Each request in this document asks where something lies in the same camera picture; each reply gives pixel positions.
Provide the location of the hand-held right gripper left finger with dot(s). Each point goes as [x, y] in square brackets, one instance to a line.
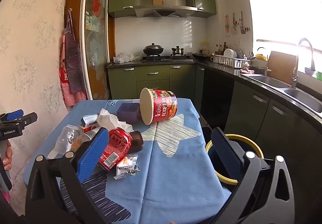
[93, 156]

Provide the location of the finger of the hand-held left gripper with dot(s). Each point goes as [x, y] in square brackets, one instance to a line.
[15, 114]
[27, 118]

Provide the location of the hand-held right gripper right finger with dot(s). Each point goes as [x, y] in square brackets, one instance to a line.
[222, 149]

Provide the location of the red soda can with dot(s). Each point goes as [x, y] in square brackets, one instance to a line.
[117, 146]

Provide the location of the yellow rimmed trash bin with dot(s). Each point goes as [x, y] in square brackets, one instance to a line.
[226, 180]

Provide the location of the clear plastic bag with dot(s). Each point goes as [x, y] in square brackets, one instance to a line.
[64, 138]

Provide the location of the white snack wrapper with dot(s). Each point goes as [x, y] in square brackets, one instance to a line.
[125, 167]

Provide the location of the brown plastic tray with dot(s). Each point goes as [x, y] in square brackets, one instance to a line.
[137, 141]

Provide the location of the red instant noodle cup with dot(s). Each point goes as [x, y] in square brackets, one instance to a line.
[161, 105]

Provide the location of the person's left hand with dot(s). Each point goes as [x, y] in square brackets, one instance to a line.
[8, 157]

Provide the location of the blue and white small box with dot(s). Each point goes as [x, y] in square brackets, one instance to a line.
[89, 119]

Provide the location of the crumpled white tissue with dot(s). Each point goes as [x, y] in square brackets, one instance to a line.
[110, 119]

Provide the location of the dark green lower cabinets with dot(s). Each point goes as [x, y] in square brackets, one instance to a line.
[251, 113]

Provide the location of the red checked apron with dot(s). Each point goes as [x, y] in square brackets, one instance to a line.
[66, 90]

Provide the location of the blue star tablecloth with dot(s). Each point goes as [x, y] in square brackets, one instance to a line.
[176, 176]

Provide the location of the purple box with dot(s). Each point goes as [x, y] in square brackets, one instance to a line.
[128, 112]

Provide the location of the pink cloth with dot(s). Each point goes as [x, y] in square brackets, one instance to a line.
[247, 71]

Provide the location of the white dish rack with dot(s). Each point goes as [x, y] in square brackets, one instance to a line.
[231, 62]

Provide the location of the white mug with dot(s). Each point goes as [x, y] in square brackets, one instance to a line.
[213, 59]

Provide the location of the steel double sink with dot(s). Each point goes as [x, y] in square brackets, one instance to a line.
[299, 95]

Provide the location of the black pan with lid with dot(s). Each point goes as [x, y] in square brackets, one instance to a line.
[200, 56]

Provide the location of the stack of white plates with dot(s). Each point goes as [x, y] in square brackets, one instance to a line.
[228, 53]

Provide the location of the green lower cabinets with drawers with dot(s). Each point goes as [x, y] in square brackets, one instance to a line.
[151, 75]

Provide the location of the dark sauce bottles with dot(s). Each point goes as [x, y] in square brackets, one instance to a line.
[224, 49]

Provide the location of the white plastic bag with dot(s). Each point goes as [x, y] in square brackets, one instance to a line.
[123, 58]

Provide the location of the wooden cutting board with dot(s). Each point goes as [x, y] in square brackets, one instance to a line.
[281, 65]

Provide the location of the yellow oil bottle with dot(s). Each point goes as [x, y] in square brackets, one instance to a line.
[205, 48]

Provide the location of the sliding glass door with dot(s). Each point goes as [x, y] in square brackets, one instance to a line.
[96, 38]

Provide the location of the steel faucet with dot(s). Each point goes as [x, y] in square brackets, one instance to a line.
[295, 68]

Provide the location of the black wok with lid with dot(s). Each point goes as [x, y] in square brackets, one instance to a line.
[153, 50]

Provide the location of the hanging kitchen utensils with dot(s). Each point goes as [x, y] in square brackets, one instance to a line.
[242, 26]

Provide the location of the steel range hood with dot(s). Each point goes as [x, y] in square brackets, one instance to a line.
[166, 10]

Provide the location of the window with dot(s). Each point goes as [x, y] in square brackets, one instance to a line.
[281, 7]

